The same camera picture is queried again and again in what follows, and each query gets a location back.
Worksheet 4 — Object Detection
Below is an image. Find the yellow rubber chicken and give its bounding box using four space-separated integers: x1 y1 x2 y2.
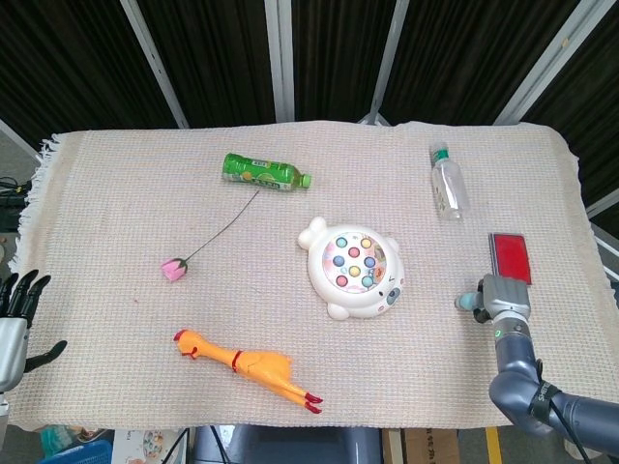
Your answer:
173 329 324 415

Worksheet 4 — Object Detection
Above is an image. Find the dark curtain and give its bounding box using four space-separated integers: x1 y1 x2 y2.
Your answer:
0 0 619 160

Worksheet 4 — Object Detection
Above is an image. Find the clear plastic bottle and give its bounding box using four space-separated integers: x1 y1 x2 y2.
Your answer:
428 140 471 222

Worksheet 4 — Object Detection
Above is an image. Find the white seal-shaped whack-a-mole toy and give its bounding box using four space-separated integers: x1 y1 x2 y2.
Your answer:
297 216 406 321

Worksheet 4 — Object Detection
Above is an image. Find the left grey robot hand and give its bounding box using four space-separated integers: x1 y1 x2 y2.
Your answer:
0 269 68 393

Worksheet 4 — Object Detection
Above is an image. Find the white frame post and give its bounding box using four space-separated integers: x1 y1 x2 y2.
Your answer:
495 0 605 126
0 118 41 163
357 0 411 126
264 0 296 124
119 0 190 130
584 188 619 219

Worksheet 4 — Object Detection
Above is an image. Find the red ink pad box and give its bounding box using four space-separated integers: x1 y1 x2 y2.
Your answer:
487 232 533 284

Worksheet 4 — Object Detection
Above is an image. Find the blue plastic basket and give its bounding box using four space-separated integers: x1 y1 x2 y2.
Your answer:
38 437 113 464

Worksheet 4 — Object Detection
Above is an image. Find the teal toy hammer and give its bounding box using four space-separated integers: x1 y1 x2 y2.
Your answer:
454 289 485 313

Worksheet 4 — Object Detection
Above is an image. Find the brown cardboard box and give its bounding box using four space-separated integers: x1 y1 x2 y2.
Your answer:
403 427 460 464

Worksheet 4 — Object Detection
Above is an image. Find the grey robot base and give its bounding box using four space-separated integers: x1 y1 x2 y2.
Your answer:
192 424 384 464

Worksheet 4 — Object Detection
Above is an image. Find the beige woven tablecloth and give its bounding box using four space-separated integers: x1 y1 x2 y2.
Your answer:
7 120 613 431

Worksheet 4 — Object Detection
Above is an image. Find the pink artificial rose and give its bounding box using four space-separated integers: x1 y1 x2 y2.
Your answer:
161 188 261 283

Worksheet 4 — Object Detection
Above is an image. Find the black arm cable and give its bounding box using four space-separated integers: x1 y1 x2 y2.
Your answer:
534 358 599 464

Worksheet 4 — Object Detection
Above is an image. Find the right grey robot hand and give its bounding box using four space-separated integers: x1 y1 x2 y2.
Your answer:
472 274 531 324

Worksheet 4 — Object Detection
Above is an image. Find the green tea bottle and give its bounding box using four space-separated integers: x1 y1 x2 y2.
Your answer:
221 152 312 195

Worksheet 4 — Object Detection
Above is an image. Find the white printed box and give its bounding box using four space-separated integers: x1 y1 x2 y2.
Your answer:
111 427 192 464

